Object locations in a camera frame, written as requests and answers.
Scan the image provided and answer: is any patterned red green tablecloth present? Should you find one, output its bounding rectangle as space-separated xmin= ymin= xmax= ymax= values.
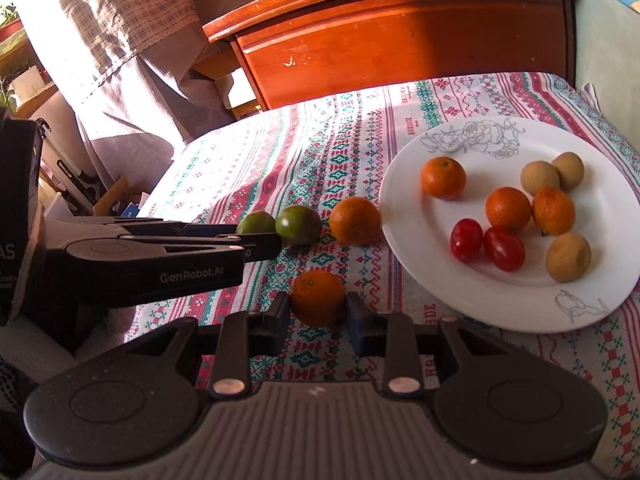
xmin=127 ymin=71 xmax=640 ymax=478

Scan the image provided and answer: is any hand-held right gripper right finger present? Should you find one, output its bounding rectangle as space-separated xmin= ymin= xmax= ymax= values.
xmin=345 ymin=291 xmax=506 ymax=401

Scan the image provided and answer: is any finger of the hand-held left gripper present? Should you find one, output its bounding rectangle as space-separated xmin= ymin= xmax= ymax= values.
xmin=45 ymin=216 xmax=240 ymax=239
xmin=120 ymin=233 xmax=284 ymax=264

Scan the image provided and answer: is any brown cardboard box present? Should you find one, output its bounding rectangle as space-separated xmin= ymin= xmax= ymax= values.
xmin=92 ymin=175 xmax=151 ymax=218

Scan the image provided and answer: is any checked curtain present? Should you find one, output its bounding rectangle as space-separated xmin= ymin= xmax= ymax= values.
xmin=20 ymin=0 xmax=236 ymax=186

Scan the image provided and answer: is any white floral plate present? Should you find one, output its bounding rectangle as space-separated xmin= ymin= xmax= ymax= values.
xmin=378 ymin=116 xmax=640 ymax=333

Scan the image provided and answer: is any brown kiwi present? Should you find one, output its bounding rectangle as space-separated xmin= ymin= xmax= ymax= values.
xmin=545 ymin=232 xmax=593 ymax=283
xmin=520 ymin=160 xmax=561 ymax=196
xmin=551 ymin=152 xmax=585 ymax=192

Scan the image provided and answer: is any green tangerine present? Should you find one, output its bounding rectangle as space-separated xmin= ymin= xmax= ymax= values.
xmin=275 ymin=205 xmax=323 ymax=246
xmin=236 ymin=211 xmax=277 ymax=235

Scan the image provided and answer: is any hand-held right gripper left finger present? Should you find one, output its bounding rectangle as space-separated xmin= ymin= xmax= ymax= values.
xmin=107 ymin=292 xmax=292 ymax=401

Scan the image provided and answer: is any potted plant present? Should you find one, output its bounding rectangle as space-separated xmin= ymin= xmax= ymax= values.
xmin=0 ymin=2 xmax=23 ymax=46

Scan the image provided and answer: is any orange tangerine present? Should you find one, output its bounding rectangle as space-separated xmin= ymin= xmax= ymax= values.
xmin=420 ymin=156 xmax=468 ymax=201
xmin=485 ymin=186 xmax=532 ymax=232
xmin=532 ymin=187 xmax=576 ymax=236
xmin=329 ymin=196 xmax=383 ymax=246
xmin=291 ymin=270 xmax=347 ymax=328

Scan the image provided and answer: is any red plum tomato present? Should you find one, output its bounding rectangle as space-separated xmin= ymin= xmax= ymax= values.
xmin=482 ymin=226 xmax=526 ymax=272
xmin=450 ymin=218 xmax=484 ymax=263

